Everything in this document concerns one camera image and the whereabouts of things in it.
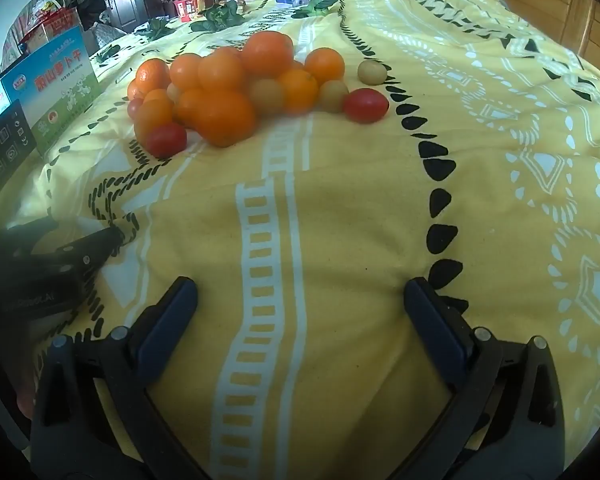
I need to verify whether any black printed box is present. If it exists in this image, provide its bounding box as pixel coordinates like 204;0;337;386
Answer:
0;100;37;201

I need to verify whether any red and white cardboard box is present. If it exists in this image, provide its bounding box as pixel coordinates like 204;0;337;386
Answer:
17;2;81;53

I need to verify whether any oblong red tomato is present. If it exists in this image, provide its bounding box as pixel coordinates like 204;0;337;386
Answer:
343;88;390;125

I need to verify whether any round red tomato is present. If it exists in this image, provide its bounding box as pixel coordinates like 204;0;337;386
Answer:
146;122;188;158

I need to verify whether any yellow-green round fruit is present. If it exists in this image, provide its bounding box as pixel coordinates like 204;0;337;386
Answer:
249;78;286;113
319;80;350;114
357;59;387;86

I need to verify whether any blue and green carton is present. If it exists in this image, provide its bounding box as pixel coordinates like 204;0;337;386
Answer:
2;25;103;153

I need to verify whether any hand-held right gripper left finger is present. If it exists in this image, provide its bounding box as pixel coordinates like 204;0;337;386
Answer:
30;276;211;480

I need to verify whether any wooden cabinet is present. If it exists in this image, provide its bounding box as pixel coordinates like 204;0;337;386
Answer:
472;0;600;66

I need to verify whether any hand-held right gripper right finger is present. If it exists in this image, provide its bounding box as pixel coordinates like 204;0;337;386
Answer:
404;276;566;480

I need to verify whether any pile of mandarin oranges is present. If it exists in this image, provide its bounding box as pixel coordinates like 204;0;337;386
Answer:
127;31;346;148

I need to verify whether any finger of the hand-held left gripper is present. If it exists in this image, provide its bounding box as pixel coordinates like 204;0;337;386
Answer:
0;216;60;261
30;226;126;273

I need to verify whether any red snack box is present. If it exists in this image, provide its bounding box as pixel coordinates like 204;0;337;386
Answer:
172;0;208;22

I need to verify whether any yellow patterned blanket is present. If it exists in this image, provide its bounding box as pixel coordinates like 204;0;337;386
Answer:
0;0;600;480

